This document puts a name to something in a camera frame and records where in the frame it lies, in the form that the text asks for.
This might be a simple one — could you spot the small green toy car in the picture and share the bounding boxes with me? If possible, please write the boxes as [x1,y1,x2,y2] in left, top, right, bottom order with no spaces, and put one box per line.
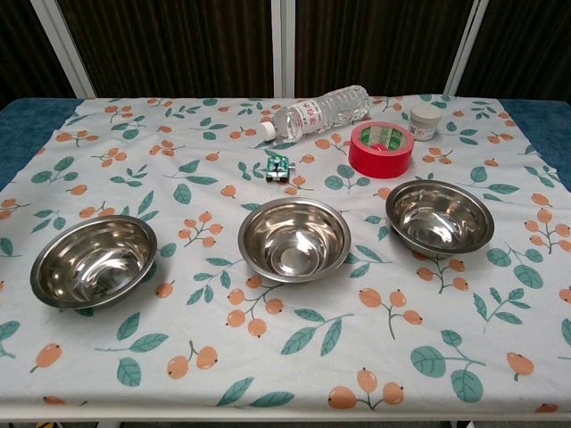
[263,155,295,183]

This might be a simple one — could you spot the small white jar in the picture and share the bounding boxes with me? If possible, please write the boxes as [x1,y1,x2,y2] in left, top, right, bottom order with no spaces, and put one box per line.
[409,104,443,143]

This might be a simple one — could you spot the clear plastic water bottle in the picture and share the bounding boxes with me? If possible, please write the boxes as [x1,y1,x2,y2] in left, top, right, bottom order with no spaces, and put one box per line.
[261,84,371,144]

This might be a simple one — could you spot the stainless steel bowl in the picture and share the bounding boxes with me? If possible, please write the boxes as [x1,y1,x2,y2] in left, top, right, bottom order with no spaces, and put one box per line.
[385,179,495,259]
[237,197,352,284]
[29,214,159,310]

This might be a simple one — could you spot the white partition frame post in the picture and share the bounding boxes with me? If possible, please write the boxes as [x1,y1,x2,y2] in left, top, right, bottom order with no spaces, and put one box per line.
[444,0,490,97]
[29,0,97,100]
[270,0,297,99]

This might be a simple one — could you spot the dark brown partition panel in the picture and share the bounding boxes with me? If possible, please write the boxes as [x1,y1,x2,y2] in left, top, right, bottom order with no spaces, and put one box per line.
[459,0,571,102]
[294,0,468,98]
[0,0,77,108]
[57,0,274,99]

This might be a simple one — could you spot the red tape roll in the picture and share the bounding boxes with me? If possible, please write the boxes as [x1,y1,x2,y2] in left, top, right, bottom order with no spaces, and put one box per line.
[348,120,415,179]

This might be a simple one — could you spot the floral fruit print tablecloth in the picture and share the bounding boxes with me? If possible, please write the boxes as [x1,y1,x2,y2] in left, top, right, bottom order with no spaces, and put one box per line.
[0,94,571,414]

